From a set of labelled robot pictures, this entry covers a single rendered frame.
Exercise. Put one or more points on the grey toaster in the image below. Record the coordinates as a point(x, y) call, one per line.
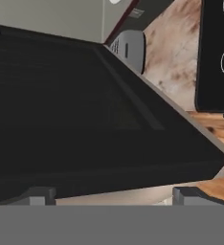
point(133, 48)

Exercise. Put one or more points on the dark grey panel, red edge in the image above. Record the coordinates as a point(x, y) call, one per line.
point(149, 12)

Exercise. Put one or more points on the black microwave oven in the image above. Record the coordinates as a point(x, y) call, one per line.
point(72, 115)

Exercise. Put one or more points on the white round object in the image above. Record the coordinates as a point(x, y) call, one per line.
point(114, 1)

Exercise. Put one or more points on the black hob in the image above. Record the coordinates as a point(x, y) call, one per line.
point(212, 48)

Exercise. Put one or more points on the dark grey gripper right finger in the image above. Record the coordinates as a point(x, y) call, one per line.
point(184, 194)

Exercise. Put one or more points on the wooden cupboard run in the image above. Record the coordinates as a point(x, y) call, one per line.
point(220, 129)

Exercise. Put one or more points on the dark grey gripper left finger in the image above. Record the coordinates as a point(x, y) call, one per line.
point(40, 193)

